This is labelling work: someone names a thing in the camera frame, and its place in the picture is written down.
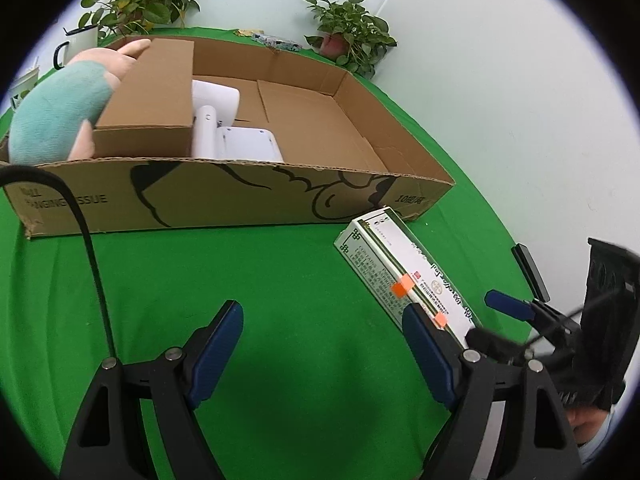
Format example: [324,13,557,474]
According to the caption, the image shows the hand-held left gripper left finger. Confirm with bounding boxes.
[60,300,246,480]

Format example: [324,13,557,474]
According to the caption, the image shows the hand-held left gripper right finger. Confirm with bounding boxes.
[401,302,583,480]

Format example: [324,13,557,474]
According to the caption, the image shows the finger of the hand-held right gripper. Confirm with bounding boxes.
[484,290,583,333]
[465,327,538,363]

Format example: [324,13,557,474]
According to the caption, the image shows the green and white medicine box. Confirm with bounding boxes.
[334,206,483,348]

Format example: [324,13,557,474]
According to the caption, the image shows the large printed cardboard box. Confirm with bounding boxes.
[0,35,457,241]

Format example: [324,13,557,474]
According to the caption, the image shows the brown cardboard box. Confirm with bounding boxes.
[92,38,196,161]

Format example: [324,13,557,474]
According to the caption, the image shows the person's right forearm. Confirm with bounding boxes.
[567,405,623,463]

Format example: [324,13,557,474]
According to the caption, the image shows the person's right hand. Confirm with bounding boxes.
[555,340,627,413]

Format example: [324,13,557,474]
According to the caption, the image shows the small black phone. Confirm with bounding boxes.
[511,243,550,303]

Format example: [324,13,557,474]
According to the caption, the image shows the green table cloth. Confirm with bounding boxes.
[0,27,551,480]

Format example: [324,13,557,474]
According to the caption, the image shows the white hair dryer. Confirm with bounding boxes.
[191,76,286,163]

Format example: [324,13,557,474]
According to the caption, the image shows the teal and pink plush toy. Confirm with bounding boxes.
[7,39,152,166]

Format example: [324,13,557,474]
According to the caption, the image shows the small printed packet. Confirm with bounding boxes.
[252,32,303,53]

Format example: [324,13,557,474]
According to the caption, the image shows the potted plant in pink pot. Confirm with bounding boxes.
[300,0,398,80]

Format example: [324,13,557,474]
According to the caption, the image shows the leafy potted plant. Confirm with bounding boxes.
[79,0,201,41]

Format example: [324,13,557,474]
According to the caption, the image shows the black cable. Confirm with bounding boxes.
[0,165,121,361]

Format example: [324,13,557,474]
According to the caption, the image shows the white mug with black handle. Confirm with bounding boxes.
[54,25,101,68]

